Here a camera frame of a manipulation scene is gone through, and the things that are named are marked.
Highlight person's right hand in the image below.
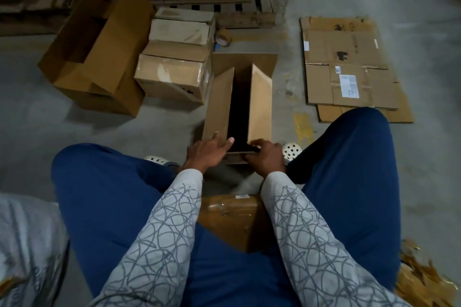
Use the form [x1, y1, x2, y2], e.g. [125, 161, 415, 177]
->
[243, 139, 287, 178]

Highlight person's left hand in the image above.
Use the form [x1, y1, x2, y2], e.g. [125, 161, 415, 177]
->
[183, 132, 236, 175]

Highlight brown packing tape roll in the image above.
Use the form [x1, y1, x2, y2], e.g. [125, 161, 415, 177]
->
[215, 27, 233, 48]

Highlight small brown cardboard box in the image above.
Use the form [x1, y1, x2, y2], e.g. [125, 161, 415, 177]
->
[149, 6, 217, 47]

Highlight brown cardboard sheet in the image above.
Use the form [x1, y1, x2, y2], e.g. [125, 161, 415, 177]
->
[300, 16, 416, 124]

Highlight large black-label cardboard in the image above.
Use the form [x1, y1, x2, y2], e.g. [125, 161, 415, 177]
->
[37, 0, 156, 118]

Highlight person's right forearm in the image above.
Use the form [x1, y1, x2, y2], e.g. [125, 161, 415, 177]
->
[259, 171, 412, 307]

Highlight person's left forearm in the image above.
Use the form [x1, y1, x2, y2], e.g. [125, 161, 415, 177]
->
[90, 168, 205, 307]

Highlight person's right white clog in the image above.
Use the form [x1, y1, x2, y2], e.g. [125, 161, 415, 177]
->
[281, 142, 303, 165]

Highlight person's white clog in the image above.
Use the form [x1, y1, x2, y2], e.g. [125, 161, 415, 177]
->
[144, 155, 182, 173]
[281, 142, 303, 165]

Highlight person's left white clog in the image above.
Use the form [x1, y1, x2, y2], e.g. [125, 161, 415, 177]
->
[144, 155, 182, 173]

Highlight person's blue trousers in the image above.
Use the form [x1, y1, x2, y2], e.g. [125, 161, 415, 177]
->
[50, 106, 403, 307]

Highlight crumpled brown tape scraps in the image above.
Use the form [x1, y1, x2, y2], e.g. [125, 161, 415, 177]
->
[395, 238, 460, 307]

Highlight brown plastic-wrapped stool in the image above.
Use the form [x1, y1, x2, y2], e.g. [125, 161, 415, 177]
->
[198, 194, 275, 254]

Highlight wooden pallet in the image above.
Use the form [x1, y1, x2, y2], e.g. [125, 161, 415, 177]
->
[0, 0, 278, 36]

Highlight white woven sack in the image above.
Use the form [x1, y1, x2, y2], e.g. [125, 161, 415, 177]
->
[0, 191, 71, 307]

